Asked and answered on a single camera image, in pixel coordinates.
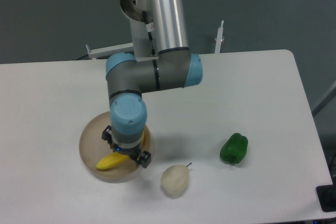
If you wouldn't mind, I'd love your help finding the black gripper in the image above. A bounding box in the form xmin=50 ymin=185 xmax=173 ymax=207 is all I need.
xmin=101 ymin=125 xmax=152 ymax=168

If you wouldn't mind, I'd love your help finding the yellow banana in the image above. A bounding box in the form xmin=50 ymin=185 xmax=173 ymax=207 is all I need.
xmin=96 ymin=131 xmax=146 ymax=170

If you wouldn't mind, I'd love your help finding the beige round plate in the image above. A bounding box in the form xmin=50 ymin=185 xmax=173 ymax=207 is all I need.
xmin=79 ymin=112 xmax=143 ymax=183

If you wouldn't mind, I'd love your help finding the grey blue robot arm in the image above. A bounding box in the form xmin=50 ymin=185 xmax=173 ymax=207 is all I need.
xmin=102 ymin=0 xmax=203 ymax=168

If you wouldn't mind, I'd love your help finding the white pear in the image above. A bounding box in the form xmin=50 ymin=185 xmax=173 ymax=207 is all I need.
xmin=160 ymin=162 xmax=192 ymax=199

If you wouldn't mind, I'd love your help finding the green bell pepper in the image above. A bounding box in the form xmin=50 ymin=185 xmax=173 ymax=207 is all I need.
xmin=219 ymin=133 xmax=248 ymax=164

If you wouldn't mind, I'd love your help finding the black device at edge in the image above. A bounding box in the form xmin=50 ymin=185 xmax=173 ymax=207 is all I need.
xmin=316 ymin=185 xmax=335 ymax=212

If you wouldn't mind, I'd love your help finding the grey table leg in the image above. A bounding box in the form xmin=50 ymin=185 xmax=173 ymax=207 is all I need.
xmin=311 ymin=81 xmax=335 ymax=117

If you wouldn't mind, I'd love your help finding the white metal bracket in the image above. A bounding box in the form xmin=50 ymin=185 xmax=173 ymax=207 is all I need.
xmin=86 ymin=42 xmax=133 ymax=59

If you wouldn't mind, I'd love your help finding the white upright bracket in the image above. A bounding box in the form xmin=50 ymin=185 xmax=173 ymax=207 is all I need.
xmin=214 ymin=20 xmax=224 ymax=54

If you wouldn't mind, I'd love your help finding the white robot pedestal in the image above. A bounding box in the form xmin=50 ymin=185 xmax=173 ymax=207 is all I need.
xmin=120 ymin=0 xmax=156 ymax=57

